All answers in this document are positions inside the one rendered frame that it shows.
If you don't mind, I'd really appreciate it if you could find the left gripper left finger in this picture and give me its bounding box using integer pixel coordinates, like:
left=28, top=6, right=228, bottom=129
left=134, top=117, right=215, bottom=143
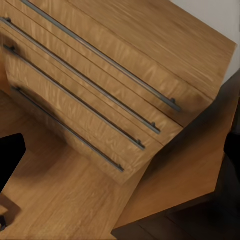
left=0, top=133, right=26, bottom=193

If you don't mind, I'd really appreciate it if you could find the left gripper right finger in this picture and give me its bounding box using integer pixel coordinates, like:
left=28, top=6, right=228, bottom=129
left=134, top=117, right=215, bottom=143
left=224, top=132, right=240, bottom=173

